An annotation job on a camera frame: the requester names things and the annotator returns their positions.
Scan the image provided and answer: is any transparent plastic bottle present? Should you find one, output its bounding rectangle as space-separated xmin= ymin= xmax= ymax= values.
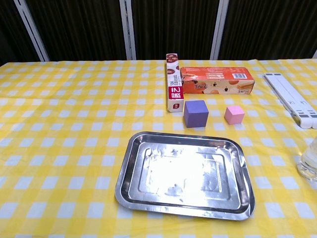
xmin=296 ymin=137 xmax=317 ymax=184

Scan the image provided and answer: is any stainless steel rectangular tray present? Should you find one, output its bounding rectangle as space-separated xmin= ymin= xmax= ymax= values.
xmin=114 ymin=131 xmax=256 ymax=221

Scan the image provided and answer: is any narrow white red box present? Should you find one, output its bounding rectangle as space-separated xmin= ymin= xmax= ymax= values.
xmin=165 ymin=53 xmax=185 ymax=114

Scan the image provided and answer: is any purple foam cube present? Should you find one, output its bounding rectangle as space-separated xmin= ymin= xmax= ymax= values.
xmin=183 ymin=100 xmax=210 ymax=128

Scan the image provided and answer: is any orange cardboard box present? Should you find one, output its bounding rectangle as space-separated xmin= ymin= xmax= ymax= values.
xmin=180 ymin=66 xmax=256 ymax=96

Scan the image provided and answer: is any pink foam cube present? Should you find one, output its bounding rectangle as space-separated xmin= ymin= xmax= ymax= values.
xmin=224 ymin=106 xmax=246 ymax=125

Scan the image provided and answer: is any yellow checked tablecloth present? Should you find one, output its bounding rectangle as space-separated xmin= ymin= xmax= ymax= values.
xmin=0 ymin=59 xmax=317 ymax=238

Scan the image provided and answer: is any white folding stand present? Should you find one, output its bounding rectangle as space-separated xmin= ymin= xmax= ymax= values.
xmin=262 ymin=72 xmax=317 ymax=129

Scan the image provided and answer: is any white metal post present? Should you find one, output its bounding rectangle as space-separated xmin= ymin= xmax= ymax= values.
xmin=210 ymin=0 xmax=230 ymax=60
xmin=119 ymin=0 xmax=137 ymax=60
xmin=13 ymin=0 xmax=51 ymax=62

